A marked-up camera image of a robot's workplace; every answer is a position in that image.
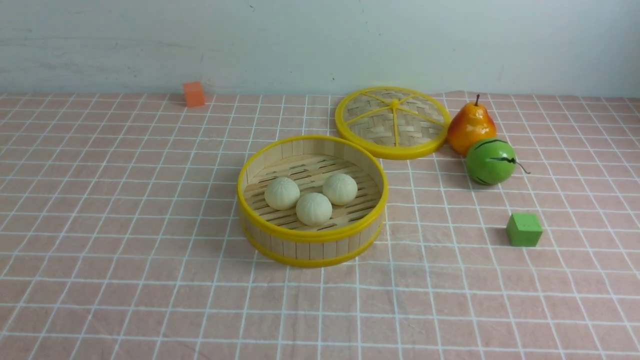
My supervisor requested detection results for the white bun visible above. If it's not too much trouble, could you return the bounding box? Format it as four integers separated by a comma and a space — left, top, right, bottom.
295, 193, 333, 227
263, 177, 300, 211
322, 173, 358, 207

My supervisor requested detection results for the bamboo steamer tray yellow rim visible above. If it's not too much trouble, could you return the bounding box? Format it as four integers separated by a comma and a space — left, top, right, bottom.
237, 136, 388, 268

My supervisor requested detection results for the bamboo steamer lid yellow rim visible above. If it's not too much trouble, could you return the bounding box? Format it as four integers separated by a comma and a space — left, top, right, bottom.
334, 86, 451, 160

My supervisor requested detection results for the orange cube block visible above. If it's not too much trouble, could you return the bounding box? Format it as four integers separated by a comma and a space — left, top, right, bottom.
182, 80, 206, 109

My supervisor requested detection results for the orange yellow toy pear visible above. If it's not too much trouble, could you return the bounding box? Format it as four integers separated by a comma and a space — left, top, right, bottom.
446, 94, 498, 157

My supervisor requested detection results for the green toy watermelon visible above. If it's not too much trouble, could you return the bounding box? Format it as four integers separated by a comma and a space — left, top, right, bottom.
465, 137, 530, 186

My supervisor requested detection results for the green cube block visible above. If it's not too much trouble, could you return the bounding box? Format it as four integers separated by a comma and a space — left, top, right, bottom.
506, 212, 544, 248

